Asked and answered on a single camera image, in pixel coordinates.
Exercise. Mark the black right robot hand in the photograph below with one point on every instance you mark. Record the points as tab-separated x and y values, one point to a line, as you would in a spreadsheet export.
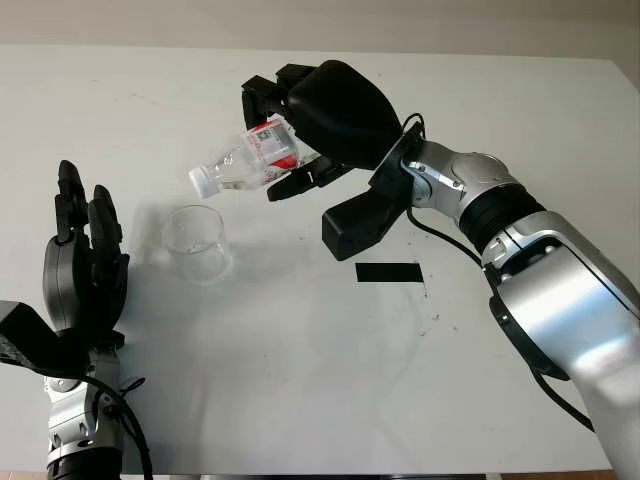
345	115

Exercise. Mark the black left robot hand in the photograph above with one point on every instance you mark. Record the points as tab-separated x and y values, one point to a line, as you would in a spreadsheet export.
65	285

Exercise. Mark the clear water bottle red label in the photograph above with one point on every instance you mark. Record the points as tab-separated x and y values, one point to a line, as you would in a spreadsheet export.
240	170

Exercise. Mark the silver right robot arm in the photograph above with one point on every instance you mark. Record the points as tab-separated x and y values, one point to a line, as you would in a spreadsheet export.
560	290

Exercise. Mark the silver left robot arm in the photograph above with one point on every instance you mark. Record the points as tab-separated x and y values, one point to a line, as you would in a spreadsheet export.
75	430

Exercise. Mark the clear glass cup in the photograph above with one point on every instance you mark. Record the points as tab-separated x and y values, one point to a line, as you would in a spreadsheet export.
197	245

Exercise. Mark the black tape strip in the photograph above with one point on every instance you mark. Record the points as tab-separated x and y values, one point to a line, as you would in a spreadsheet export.
387	273

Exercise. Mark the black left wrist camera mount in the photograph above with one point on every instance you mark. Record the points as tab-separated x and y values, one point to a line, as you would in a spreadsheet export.
30	340

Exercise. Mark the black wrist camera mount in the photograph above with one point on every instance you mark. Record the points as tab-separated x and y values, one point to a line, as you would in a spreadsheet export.
360	220
30	340

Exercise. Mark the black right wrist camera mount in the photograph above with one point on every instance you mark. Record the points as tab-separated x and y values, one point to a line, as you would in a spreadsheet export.
360	220

